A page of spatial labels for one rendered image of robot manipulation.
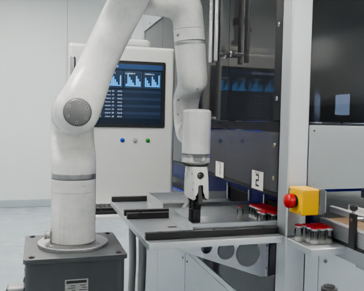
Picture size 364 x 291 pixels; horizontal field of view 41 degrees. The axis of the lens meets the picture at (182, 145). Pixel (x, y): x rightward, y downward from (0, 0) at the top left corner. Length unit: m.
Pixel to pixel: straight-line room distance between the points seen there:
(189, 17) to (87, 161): 0.49
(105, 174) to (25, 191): 4.63
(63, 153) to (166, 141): 1.05
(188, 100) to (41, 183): 5.49
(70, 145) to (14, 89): 5.47
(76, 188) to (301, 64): 0.71
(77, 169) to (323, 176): 0.70
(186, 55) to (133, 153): 0.99
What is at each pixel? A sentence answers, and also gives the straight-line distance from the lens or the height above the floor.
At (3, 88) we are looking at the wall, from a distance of 6.81.
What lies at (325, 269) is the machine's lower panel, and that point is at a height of 0.78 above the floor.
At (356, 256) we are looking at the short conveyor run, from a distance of 1.36.
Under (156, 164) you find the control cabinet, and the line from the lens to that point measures 2.31.
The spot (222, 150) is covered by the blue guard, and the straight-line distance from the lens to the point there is 1.88.
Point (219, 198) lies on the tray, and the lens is 2.05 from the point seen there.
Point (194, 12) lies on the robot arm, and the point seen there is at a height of 1.51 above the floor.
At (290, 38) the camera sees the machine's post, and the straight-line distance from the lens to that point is 1.43.
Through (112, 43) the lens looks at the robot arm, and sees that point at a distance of 1.33.
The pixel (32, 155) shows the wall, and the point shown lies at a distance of 6.81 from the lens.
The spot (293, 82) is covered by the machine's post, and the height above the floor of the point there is 1.32.
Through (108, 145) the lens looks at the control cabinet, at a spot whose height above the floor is 1.09.
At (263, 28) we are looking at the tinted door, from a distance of 1.62.
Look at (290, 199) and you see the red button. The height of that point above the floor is 1.00.
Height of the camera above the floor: 1.21
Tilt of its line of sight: 3 degrees down
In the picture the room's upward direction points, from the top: 1 degrees clockwise
